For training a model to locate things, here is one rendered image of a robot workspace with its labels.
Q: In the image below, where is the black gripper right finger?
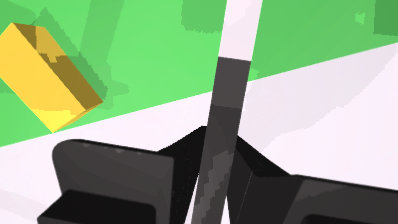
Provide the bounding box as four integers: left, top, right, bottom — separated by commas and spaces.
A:
226, 136, 398, 224

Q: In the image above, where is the green mat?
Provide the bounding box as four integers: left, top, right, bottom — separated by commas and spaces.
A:
0, 0, 398, 148

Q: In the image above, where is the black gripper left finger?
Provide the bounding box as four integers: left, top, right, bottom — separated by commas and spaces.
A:
51, 125, 207, 224

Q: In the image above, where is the yellow rectangular block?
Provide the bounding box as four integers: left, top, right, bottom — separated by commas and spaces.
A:
0, 22, 103, 133

